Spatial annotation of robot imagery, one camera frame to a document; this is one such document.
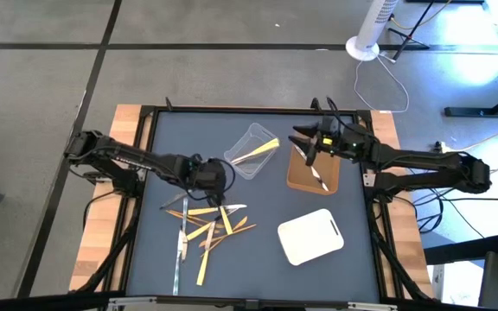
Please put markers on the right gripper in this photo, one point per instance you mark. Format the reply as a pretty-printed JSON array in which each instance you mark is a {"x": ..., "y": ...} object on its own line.
[{"x": 322, "y": 144}]

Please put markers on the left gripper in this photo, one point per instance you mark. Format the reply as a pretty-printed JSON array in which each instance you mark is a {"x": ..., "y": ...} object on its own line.
[{"x": 208, "y": 177}]

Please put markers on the orange plastic bin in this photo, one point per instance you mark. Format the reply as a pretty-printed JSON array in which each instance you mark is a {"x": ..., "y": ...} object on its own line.
[{"x": 303, "y": 179}]

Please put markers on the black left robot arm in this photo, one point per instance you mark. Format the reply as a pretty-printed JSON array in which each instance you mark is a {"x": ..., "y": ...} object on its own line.
[{"x": 136, "y": 160}]

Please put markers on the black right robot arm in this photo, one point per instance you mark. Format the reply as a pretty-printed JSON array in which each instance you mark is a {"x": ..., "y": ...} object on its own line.
[{"x": 426, "y": 160}]

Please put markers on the clear plastic bin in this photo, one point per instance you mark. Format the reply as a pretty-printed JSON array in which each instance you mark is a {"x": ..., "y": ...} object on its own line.
[{"x": 255, "y": 134}]

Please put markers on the yellow power plug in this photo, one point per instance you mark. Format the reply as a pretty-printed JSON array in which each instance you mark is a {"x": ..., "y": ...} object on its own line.
[{"x": 442, "y": 149}]

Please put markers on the black tripod stand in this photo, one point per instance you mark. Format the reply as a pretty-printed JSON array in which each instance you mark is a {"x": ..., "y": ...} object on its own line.
[{"x": 412, "y": 31}]

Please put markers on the black stand base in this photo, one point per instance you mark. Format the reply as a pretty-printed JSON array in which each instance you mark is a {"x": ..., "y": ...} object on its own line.
[{"x": 482, "y": 111}]

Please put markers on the black bar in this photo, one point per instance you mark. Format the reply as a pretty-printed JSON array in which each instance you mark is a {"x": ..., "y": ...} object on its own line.
[{"x": 465, "y": 250}]

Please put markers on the black frame bracket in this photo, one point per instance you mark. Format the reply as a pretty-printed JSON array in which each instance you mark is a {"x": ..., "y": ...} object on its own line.
[
  {"x": 316, "y": 104},
  {"x": 169, "y": 104}
]

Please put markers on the black table frame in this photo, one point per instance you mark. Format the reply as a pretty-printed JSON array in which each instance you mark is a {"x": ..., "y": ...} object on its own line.
[{"x": 231, "y": 109}]

